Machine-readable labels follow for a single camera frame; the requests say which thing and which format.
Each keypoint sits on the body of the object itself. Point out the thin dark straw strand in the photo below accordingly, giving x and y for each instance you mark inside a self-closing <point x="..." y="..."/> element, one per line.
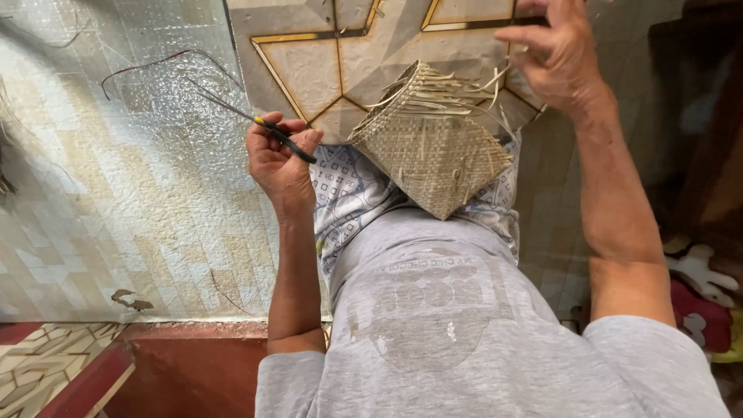
<point x="223" y="296"/>

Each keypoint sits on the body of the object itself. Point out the person's right hand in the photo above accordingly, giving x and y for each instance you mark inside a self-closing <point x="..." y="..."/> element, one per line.
<point x="560" y="64"/>

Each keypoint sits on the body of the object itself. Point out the person's left hand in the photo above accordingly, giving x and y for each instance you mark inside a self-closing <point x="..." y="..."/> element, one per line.
<point x="278" y="168"/>

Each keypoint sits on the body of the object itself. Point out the dark wooden furniture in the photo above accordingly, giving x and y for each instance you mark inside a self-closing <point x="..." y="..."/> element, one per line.
<point x="717" y="174"/>

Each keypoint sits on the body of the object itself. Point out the black yellow long-nose pliers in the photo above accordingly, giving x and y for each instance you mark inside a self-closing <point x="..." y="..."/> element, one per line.
<point x="302" y="154"/>

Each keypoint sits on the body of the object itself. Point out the pale patterned shorts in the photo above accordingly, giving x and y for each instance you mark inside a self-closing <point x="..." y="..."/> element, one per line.
<point x="348" y="186"/>

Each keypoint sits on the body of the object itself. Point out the beige textured floor mat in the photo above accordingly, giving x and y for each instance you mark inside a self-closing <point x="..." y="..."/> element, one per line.
<point x="145" y="203"/>

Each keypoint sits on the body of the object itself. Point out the woven straw basket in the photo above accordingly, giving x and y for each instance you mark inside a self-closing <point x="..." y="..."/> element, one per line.
<point x="429" y="157"/>

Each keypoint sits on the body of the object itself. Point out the grey printed t-shirt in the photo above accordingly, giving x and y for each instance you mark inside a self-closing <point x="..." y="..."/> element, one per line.
<point x="435" y="348"/>

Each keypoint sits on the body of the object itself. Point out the red white patterned cloth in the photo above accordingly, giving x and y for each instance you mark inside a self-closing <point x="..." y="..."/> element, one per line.
<point x="696" y="313"/>

